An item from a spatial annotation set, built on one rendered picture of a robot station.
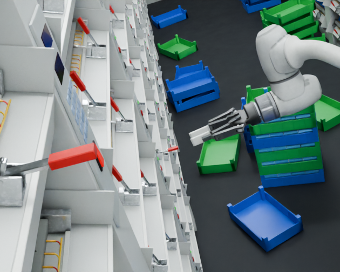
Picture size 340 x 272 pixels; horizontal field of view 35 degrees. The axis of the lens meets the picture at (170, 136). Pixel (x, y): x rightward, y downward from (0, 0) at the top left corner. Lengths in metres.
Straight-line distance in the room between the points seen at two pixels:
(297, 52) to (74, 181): 1.12
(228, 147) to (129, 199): 2.09
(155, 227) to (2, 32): 0.76
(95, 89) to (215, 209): 1.74
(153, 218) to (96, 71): 0.38
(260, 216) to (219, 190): 0.31
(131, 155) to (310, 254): 1.36
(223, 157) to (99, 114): 2.12
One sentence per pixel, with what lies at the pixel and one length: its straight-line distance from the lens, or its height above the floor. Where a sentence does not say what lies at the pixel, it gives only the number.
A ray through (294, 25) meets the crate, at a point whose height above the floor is 0.19.
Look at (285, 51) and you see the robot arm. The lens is 1.65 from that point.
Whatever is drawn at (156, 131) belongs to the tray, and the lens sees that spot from 1.93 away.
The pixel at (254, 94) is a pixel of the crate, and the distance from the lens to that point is 2.62.
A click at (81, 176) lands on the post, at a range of 0.63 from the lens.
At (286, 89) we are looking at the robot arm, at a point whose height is 0.87.
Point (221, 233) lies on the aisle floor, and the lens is 2.52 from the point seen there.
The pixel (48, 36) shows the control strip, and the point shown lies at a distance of 0.61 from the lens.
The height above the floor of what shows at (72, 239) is 1.32.
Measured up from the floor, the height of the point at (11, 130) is 1.50.
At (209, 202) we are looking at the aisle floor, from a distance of 2.70.
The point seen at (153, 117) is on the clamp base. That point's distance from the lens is 2.00.
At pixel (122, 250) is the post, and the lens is 0.70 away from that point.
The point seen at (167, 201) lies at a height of 0.77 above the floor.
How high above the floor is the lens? 1.71
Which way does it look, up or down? 31 degrees down
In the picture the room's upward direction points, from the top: 18 degrees counter-clockwise
